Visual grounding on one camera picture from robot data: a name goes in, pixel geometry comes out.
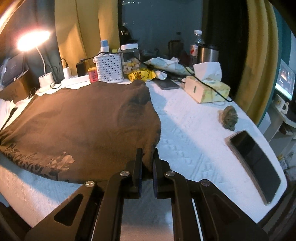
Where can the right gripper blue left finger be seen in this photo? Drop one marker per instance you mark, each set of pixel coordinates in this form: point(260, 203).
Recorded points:
point(132, 184)

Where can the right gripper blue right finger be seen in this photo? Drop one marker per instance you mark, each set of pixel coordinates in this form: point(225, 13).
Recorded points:
point(163, 187)

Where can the brown t-shirt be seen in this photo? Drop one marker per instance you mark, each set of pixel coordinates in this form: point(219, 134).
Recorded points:
point(90, 133)

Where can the small toad figurine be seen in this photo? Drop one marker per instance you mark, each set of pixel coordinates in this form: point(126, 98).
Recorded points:
point(228, 118)

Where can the black phone in case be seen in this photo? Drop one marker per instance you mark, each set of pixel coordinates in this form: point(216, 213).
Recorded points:
point(256, 163)

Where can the smartphone on table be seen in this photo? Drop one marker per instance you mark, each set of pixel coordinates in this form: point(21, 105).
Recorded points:
point(166, 84)

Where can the tissue box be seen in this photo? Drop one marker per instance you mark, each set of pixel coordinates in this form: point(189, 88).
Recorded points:
point(205, 84)

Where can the yellow snack bag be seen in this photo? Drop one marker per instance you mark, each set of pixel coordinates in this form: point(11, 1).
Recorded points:
point(144, 75)

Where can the white power strip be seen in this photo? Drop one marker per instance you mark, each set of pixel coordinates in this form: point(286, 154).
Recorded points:
point(75, 80)

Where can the red gold tin can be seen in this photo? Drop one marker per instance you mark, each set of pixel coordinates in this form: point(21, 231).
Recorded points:
point(92, 73)

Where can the white perforated basket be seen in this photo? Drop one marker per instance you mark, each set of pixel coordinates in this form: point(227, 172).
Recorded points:
point(109, 67)

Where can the glass jar white lid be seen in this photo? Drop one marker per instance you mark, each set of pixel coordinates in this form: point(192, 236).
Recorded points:
point(130, 57)

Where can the white charger plug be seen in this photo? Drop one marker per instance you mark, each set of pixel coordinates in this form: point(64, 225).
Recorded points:
point(67, 72)

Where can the black power adapter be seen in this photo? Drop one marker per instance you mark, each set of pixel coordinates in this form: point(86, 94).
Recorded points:
point(81, 68)

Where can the steel thermos cup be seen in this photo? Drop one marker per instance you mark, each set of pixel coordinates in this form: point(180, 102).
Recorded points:
point(207, 54)

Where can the plastic water bottle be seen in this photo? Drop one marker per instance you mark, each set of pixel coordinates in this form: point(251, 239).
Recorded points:
point(198, 41)

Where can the white mug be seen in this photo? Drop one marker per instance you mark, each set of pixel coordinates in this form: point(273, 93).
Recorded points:
point(280, 104)

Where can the right yellow curtain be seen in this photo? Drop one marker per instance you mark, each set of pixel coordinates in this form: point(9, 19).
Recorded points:
point(258, 78)

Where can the yellow curtain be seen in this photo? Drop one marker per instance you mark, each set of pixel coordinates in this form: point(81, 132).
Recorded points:
point(81, 25)
point(258, 78)

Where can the white cloth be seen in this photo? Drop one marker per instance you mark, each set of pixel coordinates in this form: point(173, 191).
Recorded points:
point(7, 107)

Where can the cardboard box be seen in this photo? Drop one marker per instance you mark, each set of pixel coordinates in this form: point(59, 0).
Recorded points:
point(16, 91)

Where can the computer monitor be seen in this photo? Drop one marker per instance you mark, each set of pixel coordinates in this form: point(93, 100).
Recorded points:
point(285, 82)

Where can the white desk lamp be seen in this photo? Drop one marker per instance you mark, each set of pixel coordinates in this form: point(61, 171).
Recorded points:
point(32, 40)

